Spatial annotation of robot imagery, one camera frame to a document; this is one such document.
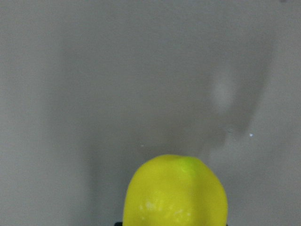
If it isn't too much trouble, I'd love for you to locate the yellow lemon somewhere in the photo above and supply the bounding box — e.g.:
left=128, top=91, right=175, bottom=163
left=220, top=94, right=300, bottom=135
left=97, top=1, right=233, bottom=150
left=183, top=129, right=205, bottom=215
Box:
left=122, top=154, right=228, bottom=226

